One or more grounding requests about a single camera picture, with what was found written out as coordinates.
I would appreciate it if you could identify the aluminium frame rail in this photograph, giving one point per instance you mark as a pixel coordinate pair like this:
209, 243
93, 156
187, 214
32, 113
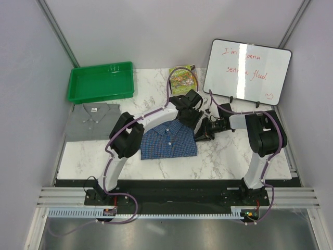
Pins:
293, 197

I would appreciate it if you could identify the green treehouse book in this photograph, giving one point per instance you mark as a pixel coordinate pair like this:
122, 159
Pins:
181, 82

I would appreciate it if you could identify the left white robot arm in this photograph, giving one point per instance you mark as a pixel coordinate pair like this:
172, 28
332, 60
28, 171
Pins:
126, 137

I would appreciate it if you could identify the left light blue cable duct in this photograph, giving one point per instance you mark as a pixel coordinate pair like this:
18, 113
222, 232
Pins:
81, 213

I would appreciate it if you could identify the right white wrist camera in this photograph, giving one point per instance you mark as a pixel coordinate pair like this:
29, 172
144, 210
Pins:
206, 106

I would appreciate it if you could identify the folded grey shirt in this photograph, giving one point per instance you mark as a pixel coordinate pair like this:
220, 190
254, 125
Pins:
92, 122

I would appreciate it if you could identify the white whiteboard with red writing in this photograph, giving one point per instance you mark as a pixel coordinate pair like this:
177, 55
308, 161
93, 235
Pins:
247, 72

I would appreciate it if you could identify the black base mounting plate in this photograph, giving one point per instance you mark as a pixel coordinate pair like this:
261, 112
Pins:
176, 197

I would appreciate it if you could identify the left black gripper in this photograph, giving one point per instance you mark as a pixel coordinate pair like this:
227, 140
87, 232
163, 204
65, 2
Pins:
198, 115

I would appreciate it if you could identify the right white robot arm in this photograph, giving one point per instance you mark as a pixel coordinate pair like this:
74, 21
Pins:
266, 139

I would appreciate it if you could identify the green plastic tray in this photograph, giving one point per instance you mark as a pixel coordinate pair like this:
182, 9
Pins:
101, 83

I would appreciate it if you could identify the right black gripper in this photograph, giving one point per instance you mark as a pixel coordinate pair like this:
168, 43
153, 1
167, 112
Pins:
203, 133

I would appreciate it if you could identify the blue plaid long sleeve shirt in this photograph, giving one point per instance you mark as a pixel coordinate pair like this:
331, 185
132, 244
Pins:
170, 139

